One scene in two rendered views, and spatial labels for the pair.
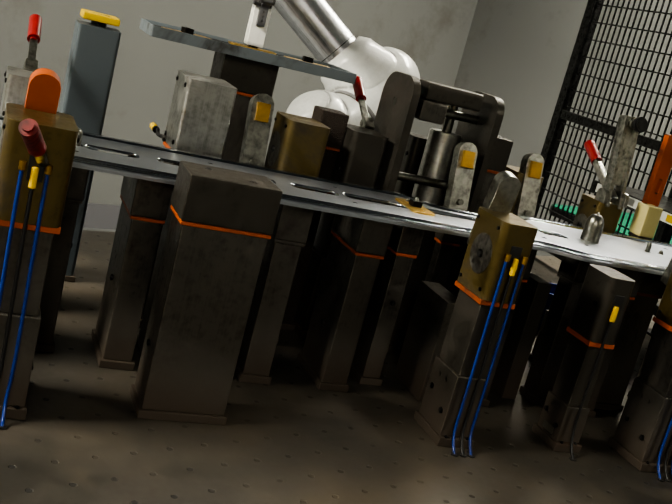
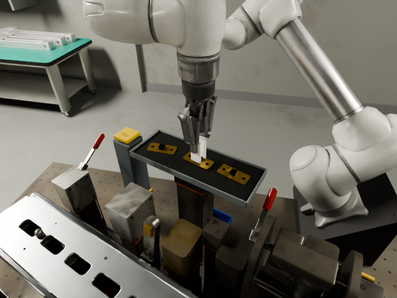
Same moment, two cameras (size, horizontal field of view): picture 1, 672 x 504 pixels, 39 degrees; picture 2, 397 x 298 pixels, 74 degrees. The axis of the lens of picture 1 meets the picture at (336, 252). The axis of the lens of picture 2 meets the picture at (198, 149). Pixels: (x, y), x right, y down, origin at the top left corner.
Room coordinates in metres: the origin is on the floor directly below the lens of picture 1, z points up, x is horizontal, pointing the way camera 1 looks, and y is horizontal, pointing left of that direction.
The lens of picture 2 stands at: (1.39, -0.21, 1.64)
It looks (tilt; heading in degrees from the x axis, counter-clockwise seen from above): 38 degrees down; 54
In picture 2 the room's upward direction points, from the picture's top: straight up
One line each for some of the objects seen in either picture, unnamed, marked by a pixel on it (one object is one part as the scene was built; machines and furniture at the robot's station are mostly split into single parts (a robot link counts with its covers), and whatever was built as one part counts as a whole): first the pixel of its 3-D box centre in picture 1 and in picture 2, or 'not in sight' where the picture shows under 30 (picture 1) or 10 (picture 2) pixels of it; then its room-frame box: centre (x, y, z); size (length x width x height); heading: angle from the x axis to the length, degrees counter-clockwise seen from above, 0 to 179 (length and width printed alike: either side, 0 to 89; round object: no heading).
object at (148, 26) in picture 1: (248, 51); (195, 162); (1.71, 0.24, 1.16); 0.37 x 0.14 x 0.02; 113
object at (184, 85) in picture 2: not in sight; (198, 96); (1.71, 0.24, 1.36); 0.08 x 0.07 x 0.09; 18
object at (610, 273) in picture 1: (587, 364); not in sight; (1.42, -0.42, 0.84); 0.10 x 0.05 x 0.29; 23
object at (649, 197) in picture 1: (631, 258); not in sight; (1.85, -0.56, 0.95); 0.03 x 0.01 x 0.50; 113
